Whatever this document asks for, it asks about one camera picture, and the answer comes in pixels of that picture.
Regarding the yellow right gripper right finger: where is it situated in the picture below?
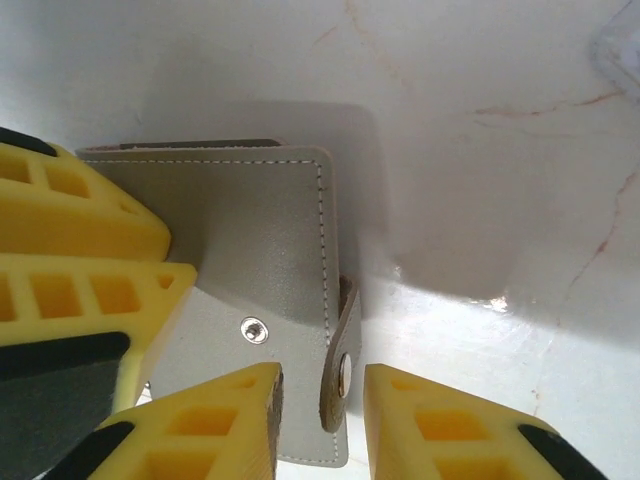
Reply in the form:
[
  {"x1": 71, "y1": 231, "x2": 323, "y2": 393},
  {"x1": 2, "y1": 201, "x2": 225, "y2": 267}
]
[{"x1": 362, "y1": 363, "x2": 614, "y2": 480}]

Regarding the clear acrylic card stand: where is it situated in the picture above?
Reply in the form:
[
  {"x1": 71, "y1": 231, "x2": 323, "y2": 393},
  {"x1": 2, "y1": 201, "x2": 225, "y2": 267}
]
[{"x1": 591, "y1": 0, "x2": 640, "y2": 94}]

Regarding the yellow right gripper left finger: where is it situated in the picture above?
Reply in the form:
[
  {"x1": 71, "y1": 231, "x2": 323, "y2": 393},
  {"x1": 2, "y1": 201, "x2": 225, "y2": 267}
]
[{"x1": 47, "y1": 361, "x2": 287, "y2": 480}]

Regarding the grey leather card holder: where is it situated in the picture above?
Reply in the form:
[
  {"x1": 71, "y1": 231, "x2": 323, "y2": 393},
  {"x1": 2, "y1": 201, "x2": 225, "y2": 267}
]
[{"x1": 74, "y1": 137, "x2": 364, "y2": 470}]

